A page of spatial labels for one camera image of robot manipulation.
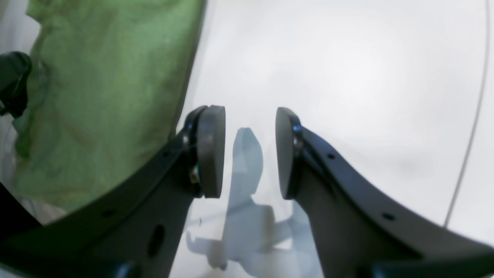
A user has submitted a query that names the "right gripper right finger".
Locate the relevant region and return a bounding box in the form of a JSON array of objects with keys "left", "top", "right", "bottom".
[{"left": 276, "top": 107, "right": 494, "bottom": 278}]

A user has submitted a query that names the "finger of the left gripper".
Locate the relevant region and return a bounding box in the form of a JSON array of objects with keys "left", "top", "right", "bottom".
[{"left": 0, "top": 51, "right": 32, "bottom": 118}]

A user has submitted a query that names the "green t-shirt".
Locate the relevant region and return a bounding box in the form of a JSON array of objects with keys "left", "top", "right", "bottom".
[{"left": 14, "top": 0, "right": 204, "bottom": 212}]

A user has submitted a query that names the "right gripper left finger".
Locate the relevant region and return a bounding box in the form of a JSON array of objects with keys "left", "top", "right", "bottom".
[{"left": 1, "top": 105, "right": 226, "bottom": 278}]

